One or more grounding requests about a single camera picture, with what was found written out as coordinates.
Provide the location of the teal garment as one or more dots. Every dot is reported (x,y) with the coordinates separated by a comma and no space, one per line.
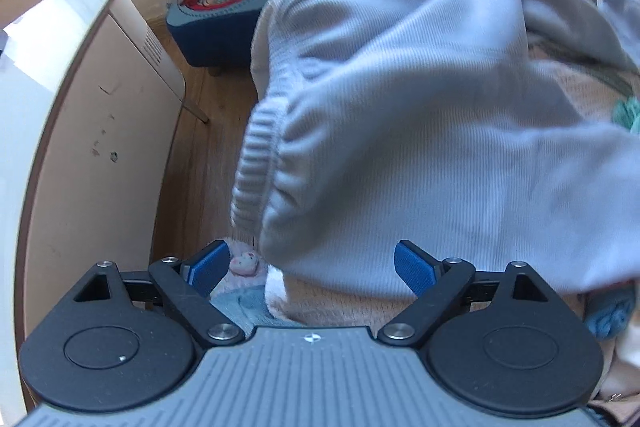
(627,114)

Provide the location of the fringed teal-striped blanket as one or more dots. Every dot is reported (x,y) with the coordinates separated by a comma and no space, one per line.
(575,87)

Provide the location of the light blue knit garment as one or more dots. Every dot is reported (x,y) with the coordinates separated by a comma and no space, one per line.
(400,132)

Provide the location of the pink fluffy slipper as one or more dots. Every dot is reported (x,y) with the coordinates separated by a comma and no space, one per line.
(244,263)

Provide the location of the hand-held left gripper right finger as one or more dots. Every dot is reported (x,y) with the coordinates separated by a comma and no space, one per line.
(415,269)

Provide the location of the blue cartoon-print stool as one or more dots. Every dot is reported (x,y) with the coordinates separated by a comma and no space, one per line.
(210,32)

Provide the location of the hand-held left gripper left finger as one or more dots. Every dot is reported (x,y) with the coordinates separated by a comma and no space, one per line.
(207,269)

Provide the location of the blue fuzzy cloth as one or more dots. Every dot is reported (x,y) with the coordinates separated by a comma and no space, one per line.
(607,317)

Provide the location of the person's jeans leg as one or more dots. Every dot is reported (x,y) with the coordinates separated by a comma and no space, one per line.
(240,307)

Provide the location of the white coffee table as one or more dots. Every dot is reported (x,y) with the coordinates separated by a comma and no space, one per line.
(90,107)

